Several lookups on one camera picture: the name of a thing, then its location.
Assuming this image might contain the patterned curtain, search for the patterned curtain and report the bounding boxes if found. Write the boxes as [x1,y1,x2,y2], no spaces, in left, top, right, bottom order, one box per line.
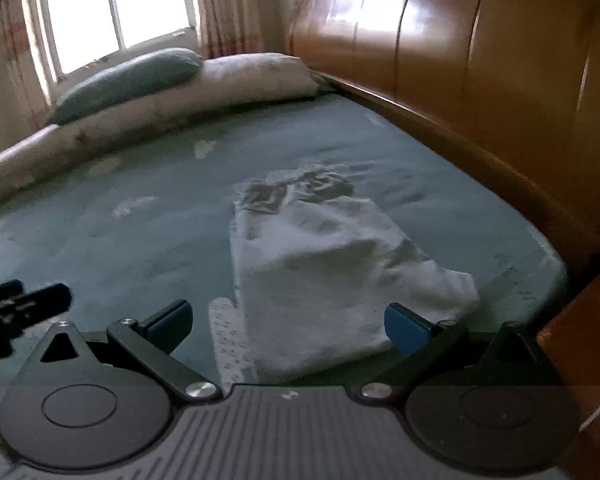
[0,0,56,111]
[190,0,266,58]

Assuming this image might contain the window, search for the window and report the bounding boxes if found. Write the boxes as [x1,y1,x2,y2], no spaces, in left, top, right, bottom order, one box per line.
[32,0,198,76]

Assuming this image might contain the rolled floral quilt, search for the rolled floral quilt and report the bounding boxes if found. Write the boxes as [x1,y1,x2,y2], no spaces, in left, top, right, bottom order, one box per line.
[0,52,326,211]

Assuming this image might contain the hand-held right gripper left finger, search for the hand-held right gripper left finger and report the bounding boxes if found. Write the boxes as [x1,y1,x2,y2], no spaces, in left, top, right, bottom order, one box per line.
[15,299,220,403]

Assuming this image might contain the light grey sweatpants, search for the light grey sweatpants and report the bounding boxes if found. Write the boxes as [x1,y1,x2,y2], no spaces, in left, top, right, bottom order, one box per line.
[229,167,481,376]

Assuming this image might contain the wooden nightstand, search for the wooden nightstand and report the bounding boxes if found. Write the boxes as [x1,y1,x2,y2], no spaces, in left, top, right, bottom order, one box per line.
[535,275,600,411]

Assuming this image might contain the teal printed bed sheet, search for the teal printed bed sheet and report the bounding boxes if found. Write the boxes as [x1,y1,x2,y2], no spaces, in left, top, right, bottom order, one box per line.
[0,92,568,391]

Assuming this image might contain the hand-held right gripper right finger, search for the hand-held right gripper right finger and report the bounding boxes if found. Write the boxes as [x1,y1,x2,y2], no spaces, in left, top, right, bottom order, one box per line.
[356,301,563,403]

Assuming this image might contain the teal pillow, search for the teal pillow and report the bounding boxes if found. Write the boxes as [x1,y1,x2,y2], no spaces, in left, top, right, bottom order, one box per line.
[47,47,206,126]

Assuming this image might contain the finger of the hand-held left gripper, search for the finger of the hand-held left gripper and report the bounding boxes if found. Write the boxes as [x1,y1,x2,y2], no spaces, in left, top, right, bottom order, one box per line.
[0,280,25,308]
[0,283,73,361]

